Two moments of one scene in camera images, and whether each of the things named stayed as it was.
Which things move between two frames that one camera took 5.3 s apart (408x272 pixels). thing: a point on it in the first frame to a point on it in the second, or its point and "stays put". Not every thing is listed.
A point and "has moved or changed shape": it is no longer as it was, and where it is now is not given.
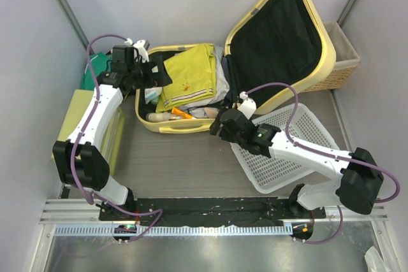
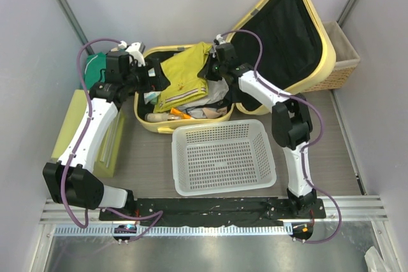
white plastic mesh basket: [266, 174] has moved or changed shape
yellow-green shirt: [194, 77] has moved or changed shape
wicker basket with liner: [347, 58] stays put
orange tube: [183, 114] stays put
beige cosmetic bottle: [164, 116] stays put
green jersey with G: [99, 62] stays put
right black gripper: [215, 127] to [205, 72]
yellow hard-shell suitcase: [277, 42] stays put
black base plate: [211, 211] stays put
